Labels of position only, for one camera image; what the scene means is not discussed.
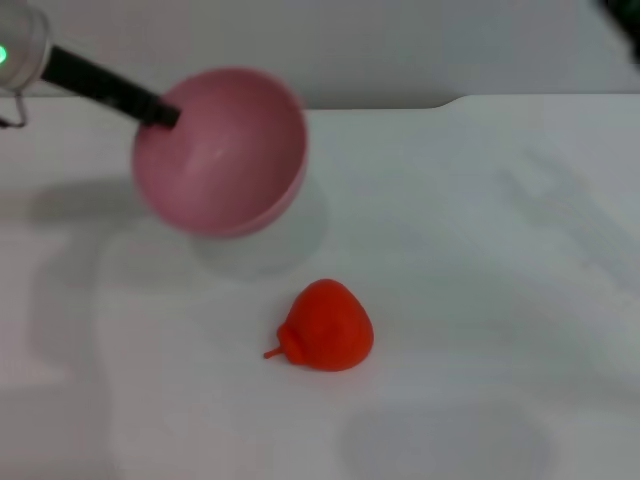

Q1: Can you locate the pink plastic bowl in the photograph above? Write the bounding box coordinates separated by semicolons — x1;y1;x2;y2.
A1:
131;66;310;242

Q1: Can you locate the orange toy fruit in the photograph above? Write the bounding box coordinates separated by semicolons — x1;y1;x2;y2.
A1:
262;277;376;373

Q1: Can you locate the left arm connector cable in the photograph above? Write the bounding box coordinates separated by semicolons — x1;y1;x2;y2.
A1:
0;91;29;130

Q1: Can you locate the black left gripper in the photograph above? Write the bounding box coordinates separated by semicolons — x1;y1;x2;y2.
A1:
41;44;182;131

